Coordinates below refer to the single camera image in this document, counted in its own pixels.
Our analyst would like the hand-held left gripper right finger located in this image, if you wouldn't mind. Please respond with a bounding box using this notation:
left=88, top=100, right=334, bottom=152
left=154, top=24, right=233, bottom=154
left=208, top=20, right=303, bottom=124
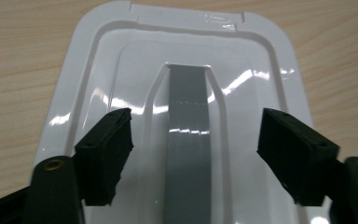
left=256, top=107, right=340, bottom=207

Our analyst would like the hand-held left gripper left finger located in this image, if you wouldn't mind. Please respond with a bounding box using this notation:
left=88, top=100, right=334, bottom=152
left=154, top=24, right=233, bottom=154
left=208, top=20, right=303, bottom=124
left=74, top=107, right=135, bottom=207

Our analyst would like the white lid with grey handle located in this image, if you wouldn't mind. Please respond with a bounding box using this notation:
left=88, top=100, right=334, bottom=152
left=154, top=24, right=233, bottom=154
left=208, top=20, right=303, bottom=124
left=32, top=0, right=334, bottom=224

